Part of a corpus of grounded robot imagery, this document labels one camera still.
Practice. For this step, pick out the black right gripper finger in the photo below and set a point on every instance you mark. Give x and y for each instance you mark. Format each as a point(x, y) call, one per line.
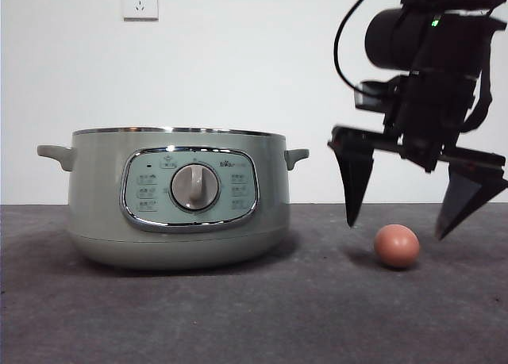
point(355, 177)
point(462, 197)

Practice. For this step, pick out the brown egg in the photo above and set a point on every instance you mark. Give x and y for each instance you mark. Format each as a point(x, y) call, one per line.
point(396, 246)

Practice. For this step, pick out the pale green electric pot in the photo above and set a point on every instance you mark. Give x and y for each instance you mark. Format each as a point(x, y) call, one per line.
point(99, 201)

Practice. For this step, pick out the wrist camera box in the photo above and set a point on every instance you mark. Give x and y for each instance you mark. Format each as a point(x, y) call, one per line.
point(373, 98)

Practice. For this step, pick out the white wall socket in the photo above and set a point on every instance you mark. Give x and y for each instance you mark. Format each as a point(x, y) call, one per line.
point(140, 2)

